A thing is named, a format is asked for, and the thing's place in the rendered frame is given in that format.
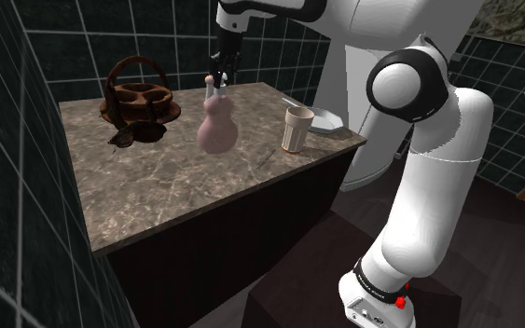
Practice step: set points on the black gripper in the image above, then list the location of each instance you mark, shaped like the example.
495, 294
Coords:
230, 45

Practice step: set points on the pink gourd-shaped vase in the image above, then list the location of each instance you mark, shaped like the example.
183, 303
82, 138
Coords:
217, 127

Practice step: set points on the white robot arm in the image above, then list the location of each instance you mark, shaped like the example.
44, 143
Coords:
435, 200

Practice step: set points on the pale blue utensil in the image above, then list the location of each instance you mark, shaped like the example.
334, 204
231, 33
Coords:
290, 102

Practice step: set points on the beige ribbed cup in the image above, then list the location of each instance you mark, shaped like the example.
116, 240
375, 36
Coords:
295, 129

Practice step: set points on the grey pen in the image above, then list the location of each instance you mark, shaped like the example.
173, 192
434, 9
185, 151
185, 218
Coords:
266, 158

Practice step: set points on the white plate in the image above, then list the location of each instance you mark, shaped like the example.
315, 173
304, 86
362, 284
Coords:
325, 121

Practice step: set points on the white bathroom fixture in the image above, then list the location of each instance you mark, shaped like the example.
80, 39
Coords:
348, 91

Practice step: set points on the dark cabinet with marble top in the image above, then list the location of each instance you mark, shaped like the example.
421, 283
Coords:
225, 254

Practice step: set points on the dark robot stand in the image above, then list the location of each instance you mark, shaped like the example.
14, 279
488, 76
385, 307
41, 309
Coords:
307, 272

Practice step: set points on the wall picture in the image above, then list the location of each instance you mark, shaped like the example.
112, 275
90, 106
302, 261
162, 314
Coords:
507, 20

